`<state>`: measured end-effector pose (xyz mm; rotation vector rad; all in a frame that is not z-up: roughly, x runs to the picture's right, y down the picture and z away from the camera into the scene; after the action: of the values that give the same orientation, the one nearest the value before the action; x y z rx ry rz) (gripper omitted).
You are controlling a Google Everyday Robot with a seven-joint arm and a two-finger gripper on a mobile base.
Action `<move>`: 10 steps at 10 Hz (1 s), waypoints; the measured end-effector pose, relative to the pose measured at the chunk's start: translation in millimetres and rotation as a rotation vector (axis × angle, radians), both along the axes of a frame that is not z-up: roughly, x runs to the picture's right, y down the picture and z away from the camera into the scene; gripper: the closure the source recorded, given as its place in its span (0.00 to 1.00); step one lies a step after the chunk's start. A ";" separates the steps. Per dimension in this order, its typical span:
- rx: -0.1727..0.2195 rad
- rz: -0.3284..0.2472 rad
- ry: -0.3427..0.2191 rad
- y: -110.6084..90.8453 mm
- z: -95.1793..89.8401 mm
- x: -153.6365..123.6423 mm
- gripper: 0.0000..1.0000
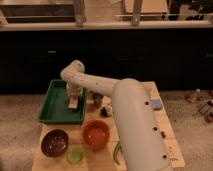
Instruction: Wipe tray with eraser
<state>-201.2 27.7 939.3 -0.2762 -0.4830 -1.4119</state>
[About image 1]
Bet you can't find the wooden block eraser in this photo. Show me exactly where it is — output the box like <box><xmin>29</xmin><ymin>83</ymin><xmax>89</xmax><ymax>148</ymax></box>
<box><xmin>68</xmin><ymin>96</ymin><xmax>78</xmax><ymax>109</ymax></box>

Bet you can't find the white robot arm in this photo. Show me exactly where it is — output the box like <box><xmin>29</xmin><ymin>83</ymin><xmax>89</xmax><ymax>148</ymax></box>
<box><xmin>60</xmin><ymin>60</ymin><xmax>173</xmax><ymax>171</ymax></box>

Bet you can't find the green plastic tray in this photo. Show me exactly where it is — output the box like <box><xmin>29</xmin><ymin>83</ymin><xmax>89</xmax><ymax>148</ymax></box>
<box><xmin>38</xmin><ymin>79</ymin><xmax>87</xmax><ymax>124</ymax></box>

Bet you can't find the dark small cup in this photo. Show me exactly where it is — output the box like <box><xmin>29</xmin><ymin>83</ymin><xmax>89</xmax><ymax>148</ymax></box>
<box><xmin>93</xmin><ymin>93</ymin><xmax>103</xmax><ymax>108</ymax></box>

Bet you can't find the small dark toy item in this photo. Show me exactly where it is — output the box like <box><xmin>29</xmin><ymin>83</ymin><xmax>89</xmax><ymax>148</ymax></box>
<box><xmin>100</xmin><ymin>106</ymin><xmax>112</xmax><ymax>117</ymax></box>

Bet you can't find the orange bowl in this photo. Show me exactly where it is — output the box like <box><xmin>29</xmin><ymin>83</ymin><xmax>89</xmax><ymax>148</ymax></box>
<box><xmin>82</xmin><ymin>120</ymin><xmax>110</xmax><ymax>150</ymax></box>

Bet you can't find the dark purple bowl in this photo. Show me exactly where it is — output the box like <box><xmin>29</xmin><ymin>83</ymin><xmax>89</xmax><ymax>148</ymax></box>
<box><xmin>41</xmin><ymin>129</ymin><xmax>69</xmax><ymax>157</ymax></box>

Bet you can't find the small green cup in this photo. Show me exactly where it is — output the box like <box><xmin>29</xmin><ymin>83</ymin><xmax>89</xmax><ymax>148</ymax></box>
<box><xmin>67</xmin><ymin>148</ymin><xmax>84</xmax><ymax>164</ymax></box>

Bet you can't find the green curved vegetable toy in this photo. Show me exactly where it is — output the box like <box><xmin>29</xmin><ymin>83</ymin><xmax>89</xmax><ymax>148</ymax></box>
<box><xmin>113</xmin><ymin>141</ymin><xmax>121</xmax><ymax>165</ymax></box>

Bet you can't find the blue sponge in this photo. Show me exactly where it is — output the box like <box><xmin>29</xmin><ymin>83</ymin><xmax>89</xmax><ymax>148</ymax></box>
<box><xmin>151</xmin><ymin>99</ymin><xmax>163</xmax><ymax>110</ymax></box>

